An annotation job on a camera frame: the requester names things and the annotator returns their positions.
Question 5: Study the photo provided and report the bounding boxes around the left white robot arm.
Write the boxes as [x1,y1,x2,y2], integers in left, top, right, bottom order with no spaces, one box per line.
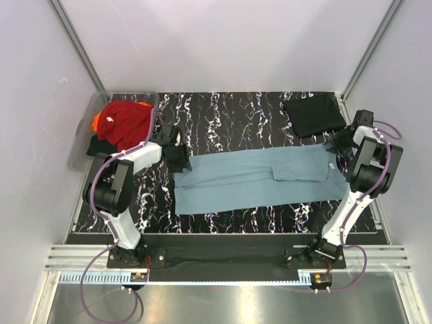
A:
[82,124,192,267]

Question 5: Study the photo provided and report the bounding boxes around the blue t-shirt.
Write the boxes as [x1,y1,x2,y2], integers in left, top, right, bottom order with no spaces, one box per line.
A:
[174,144,347,215]

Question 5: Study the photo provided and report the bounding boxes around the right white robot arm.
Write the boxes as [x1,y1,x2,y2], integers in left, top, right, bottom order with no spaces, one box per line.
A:
[306,110,403,268]

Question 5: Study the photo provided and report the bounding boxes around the aluminium frame rail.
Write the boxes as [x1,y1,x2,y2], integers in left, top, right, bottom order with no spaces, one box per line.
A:
[45,244,411,272]

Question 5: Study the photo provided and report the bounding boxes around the purple cable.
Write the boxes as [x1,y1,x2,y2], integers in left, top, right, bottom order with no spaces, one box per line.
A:
[332,119,402,295]
[79,107,165,321]

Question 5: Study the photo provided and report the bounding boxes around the white slotted cable duct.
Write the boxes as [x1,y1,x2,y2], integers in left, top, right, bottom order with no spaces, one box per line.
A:
[59,271,148,285]

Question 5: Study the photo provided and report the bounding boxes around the black t-shirt in bin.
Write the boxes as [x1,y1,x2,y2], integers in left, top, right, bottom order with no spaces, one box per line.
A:
[86,134,117,157]

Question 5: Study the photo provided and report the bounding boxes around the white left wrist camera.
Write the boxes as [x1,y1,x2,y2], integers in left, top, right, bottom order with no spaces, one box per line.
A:
[172,130,183,146]

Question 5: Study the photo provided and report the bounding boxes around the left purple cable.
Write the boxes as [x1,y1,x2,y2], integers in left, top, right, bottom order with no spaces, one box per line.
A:
[79,107,165,321]

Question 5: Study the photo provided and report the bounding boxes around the red t-shirt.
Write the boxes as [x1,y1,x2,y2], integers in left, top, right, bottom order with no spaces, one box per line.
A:
[96,101,154,152]

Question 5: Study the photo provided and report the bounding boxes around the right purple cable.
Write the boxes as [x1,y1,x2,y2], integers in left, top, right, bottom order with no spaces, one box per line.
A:
[332,119,402,295]

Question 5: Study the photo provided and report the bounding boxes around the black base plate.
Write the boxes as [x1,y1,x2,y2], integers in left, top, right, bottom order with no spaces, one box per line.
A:
[107,234,346,283]

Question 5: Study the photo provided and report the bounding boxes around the orange t-shirt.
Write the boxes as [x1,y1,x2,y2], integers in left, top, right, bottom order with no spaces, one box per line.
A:
[92,113,100,132]

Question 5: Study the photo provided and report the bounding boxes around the clear plastic bin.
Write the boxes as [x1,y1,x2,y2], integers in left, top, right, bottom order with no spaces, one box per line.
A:
[67,90,159,172]

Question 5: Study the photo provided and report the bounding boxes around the folded black t-shirt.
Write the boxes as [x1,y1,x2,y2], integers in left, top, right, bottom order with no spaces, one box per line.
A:
[283,92,346,138]

